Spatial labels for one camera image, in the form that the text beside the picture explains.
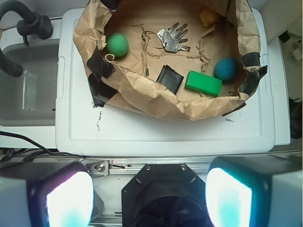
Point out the blue dimpled ball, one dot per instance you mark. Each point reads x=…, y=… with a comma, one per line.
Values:
x=226, y=69

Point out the green dimpled ball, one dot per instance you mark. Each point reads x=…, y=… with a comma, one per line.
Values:
x=117, y=44

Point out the white plastic bin lid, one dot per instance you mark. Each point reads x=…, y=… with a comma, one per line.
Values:
x=108, y=131

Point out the black faucet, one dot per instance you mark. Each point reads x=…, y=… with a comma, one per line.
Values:
x=32, y=23

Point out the green rectangular block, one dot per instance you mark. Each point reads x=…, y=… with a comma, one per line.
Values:
x=203, y=83

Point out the bunch of silver keys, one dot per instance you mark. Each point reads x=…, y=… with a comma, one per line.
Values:
x=170, y=38

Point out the yellow ball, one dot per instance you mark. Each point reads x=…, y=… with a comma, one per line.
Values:
x=208, y=17

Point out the black folded tape piece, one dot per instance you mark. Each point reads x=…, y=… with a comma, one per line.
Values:
x=170, y=79

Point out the crumpled brown paper bag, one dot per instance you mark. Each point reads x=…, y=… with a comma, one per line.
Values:
x=129, y=82

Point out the aluminium extrusion rail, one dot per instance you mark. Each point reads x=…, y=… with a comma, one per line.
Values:
x=99, y=167

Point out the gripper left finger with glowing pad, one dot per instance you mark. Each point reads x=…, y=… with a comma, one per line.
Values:
x=45, y=194

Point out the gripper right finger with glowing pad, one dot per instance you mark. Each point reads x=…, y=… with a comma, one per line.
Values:
x=255, y=191

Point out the grey plastic sink basin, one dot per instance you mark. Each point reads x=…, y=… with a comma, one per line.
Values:
x=29, y=100

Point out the black octagonal mount plate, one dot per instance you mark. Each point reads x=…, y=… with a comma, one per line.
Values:
x=165, y=195

